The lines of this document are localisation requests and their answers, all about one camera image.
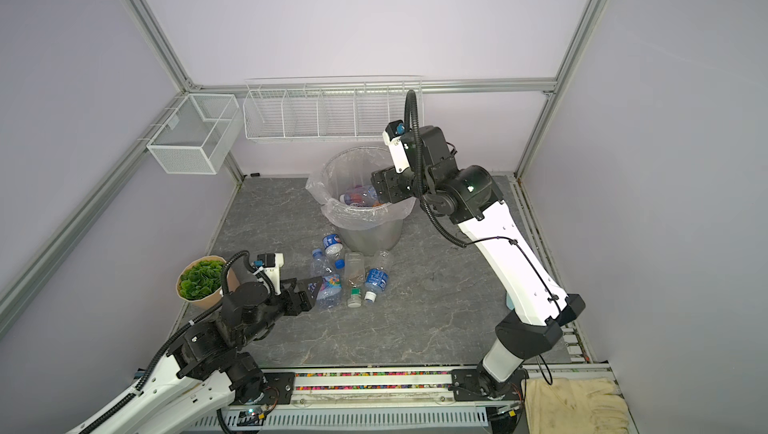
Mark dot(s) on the grey mesh waste bin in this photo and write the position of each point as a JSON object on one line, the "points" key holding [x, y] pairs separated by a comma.
{"points": [[368, 242]]}

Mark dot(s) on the green plant in beige pot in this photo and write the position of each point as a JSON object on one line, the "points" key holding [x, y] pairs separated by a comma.
{"points": [[200, 282]]}

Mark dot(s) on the slim clear bottle white cap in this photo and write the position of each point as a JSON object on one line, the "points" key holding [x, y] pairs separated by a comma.
{"points": [[371, 196]]}

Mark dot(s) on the beige cloth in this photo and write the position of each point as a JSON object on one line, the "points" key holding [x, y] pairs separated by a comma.
{"points": [[575, 406]]}

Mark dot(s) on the black rail with coloured strip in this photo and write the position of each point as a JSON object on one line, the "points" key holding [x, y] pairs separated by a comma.
{"points": [[372, 383]]}

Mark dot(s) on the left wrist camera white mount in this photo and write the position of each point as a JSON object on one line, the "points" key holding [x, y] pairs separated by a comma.
{"points": [[269, 265]]}

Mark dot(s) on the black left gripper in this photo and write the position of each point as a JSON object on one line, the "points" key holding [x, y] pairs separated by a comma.
{"points": [[307, 301]]}

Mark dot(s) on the clear bottle blue label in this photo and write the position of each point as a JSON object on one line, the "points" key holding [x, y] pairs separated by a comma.
{"points": [[377, 277]]}

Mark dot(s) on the white wire wall shelf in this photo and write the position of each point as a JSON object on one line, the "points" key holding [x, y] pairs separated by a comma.
{"points": [[346, 108]]}

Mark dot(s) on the clear bottle colourful label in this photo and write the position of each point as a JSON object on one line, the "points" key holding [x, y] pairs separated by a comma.
{"points": [[329, 294]]}

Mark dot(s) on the white mesh wall basket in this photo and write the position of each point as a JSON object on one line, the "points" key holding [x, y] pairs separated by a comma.
{"points": [[198, 134]]}

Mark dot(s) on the small bottle dark blue cap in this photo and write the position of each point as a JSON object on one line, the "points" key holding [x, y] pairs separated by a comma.
{"points": [[334, 250]]}

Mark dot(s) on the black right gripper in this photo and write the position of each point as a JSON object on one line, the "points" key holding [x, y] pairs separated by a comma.
{"points": [[391, 183]]}

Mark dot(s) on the clear plastic bin liner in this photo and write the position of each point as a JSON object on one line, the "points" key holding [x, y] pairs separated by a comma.
{"points": [[344, 190]]}

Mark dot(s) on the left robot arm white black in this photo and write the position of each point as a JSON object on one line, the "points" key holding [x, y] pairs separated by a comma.
{"points": [[204, 366]]}

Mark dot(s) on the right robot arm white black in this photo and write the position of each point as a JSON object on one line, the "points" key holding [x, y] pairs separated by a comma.
{"points": [[467, 208]]}

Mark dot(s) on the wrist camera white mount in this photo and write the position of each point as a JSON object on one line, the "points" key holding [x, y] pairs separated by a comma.
{"points": [[392, 137], [269, 265]]}

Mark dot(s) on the aluminium frame enclosure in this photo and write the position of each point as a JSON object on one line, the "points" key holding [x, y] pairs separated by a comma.
{"points": [[80, 85]]}

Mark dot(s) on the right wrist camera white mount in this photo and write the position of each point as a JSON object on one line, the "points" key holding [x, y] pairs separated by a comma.
{"points": [[392, 137]]}

